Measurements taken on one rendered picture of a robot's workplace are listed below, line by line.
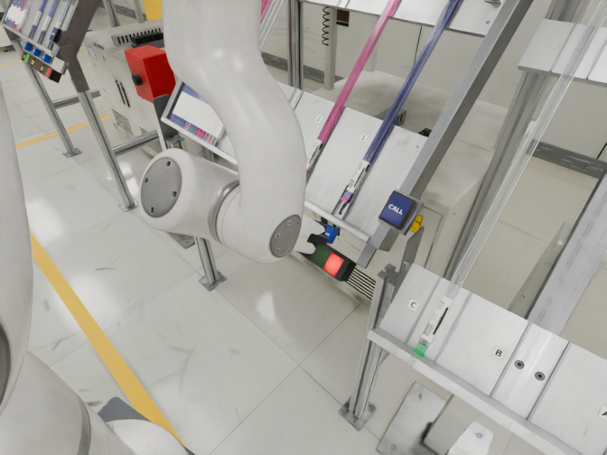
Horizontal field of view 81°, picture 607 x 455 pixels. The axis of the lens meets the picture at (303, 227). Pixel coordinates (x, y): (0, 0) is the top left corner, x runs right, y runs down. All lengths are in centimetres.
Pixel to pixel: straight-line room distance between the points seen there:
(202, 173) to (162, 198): 5
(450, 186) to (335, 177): 38
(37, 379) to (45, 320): 140
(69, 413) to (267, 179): 21
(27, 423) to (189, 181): 21
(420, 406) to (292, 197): 102
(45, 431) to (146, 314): 125
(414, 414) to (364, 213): 77
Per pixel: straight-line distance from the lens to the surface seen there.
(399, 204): 58
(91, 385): 143
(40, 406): 27
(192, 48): 35
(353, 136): 69
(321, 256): 68
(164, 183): 37
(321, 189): 69
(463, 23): 73
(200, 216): 37
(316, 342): 133
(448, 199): 93
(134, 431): 50
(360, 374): 100
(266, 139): 31
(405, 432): 123
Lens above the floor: 115
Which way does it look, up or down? 42 degrees down
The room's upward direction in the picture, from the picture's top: straight up
